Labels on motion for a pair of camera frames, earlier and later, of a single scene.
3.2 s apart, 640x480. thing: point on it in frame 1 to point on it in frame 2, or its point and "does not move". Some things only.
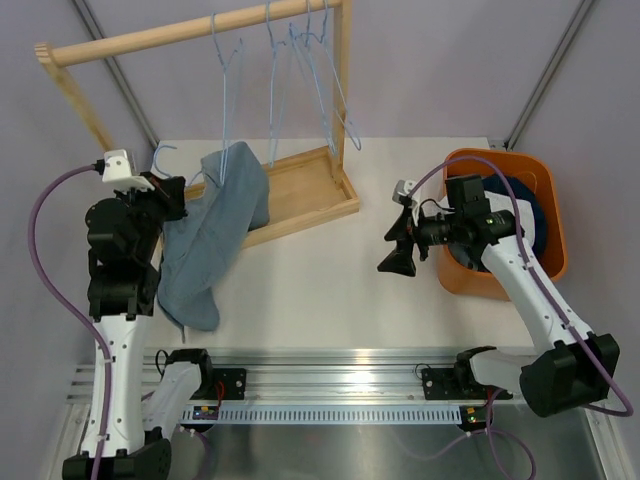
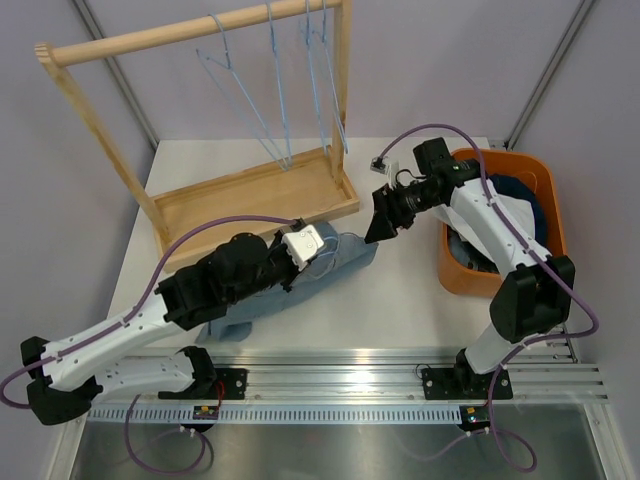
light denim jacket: (230, 196) to (341, 252)
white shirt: (509, 246) does not move
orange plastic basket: (537, 173) does not move
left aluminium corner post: (95, 33) does not move
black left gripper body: (156, 206) to (282, 270)
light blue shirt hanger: (228, 70) to (284, 165)
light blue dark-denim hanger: (274, 47) to (279, 88)
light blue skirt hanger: (305, 40) to (314, 80)
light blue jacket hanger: (155, 162) to (334, 252)
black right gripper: (400, 260) to (386, 201)
